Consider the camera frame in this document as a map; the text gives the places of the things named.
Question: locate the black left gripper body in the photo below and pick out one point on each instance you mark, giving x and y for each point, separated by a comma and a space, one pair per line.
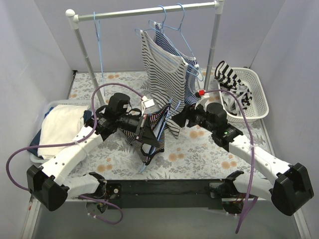
140, 129

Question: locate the white black thin striped tank top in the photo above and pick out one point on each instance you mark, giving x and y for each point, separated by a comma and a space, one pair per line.
166, 73

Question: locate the floral patterned table mat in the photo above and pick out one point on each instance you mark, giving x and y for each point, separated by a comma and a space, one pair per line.
193, 155

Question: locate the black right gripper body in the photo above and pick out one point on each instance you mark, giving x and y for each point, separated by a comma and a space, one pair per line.
188, 113

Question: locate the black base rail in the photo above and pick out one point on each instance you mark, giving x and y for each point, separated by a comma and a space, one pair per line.
178, 193

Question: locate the blue white striped tank top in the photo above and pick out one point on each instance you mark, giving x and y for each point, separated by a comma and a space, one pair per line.
189, 74

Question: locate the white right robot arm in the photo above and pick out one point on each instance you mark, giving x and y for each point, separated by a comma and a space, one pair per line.
287, 186

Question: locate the wide black white striped tank top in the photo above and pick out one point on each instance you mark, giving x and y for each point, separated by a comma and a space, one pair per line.
229, 81

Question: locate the white plastic basket left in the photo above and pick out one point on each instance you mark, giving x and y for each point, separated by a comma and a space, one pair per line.
47, 108

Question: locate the light blue wire hanger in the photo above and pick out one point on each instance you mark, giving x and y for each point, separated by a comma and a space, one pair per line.
98, 33

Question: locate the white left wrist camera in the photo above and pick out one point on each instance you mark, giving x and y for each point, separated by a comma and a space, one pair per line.
147, 103

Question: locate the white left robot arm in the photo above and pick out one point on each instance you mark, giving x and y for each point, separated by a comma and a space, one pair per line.
49, 184

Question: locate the white perforated plastic basket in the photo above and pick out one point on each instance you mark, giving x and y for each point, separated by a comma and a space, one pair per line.
258, 108

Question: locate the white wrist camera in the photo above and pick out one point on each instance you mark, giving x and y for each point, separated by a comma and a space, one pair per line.
203, 98
147, 103

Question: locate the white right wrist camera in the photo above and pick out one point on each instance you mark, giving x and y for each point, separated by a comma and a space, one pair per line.
203, 98

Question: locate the silver white clothes rack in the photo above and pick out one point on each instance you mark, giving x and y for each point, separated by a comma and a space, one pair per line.
74, 20

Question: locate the blue denim garment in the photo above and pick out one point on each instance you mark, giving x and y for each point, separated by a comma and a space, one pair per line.
36, 142

